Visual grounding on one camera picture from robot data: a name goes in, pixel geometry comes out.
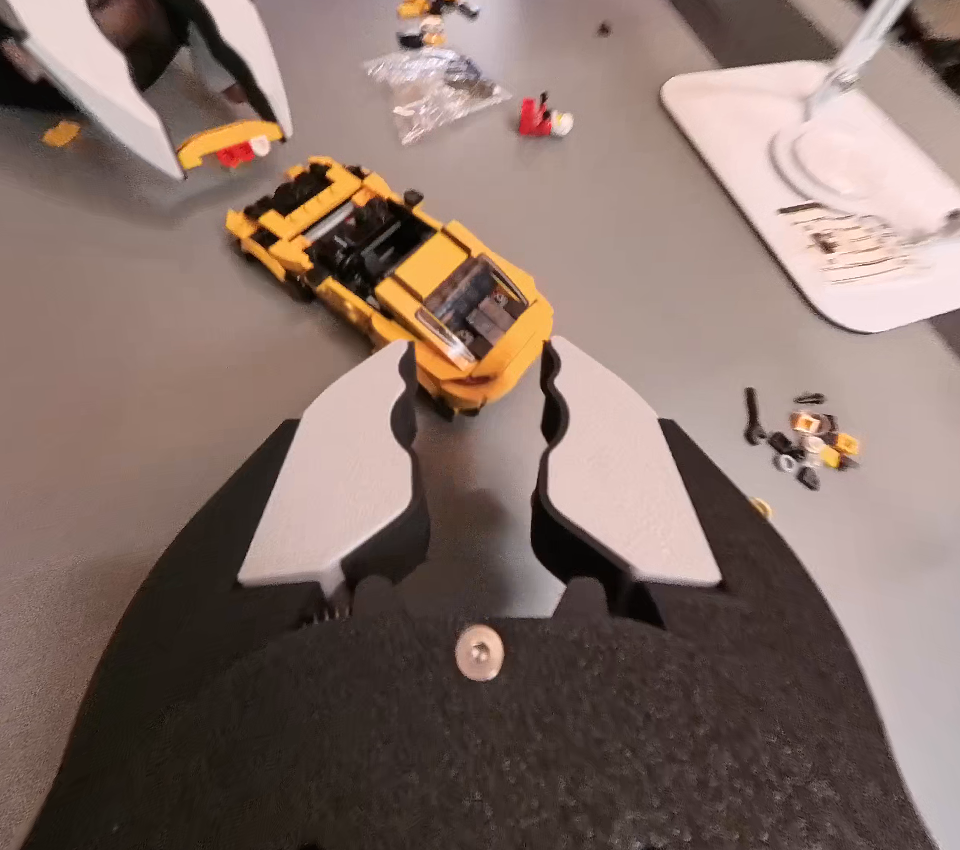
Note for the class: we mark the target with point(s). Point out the yellow lego bumper assembly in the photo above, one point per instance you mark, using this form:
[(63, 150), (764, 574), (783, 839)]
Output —
[(217, 142)]

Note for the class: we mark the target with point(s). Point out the clear plastic bag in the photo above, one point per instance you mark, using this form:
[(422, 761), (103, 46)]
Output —
[(435, 97)]

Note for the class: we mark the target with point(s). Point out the pile of yellow lego slopes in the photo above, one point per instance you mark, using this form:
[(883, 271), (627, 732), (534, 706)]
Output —
[(416, 3)]

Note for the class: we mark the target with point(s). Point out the yellow lego car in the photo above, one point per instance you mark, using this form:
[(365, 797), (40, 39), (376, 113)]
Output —
[(427, 265)]

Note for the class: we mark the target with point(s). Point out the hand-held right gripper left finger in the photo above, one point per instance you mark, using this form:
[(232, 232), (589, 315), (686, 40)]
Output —
[(337, 490)]

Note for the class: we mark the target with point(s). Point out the small notched yellow lego piece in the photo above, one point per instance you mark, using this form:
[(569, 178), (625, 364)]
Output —
[(61, 134)]

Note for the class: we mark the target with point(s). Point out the red lego minifigure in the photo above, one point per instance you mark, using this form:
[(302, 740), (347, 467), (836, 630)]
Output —
[(534, 115)]

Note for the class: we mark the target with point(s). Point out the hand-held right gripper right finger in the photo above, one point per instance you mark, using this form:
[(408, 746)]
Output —
[(630, 490)]

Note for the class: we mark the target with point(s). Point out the white document stand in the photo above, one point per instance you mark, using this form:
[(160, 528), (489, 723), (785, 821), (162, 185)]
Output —
[(750, 138)]

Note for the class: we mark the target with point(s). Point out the cluster of small mixed lego parts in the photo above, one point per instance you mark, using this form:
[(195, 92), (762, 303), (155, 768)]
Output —
[(814, 445)]

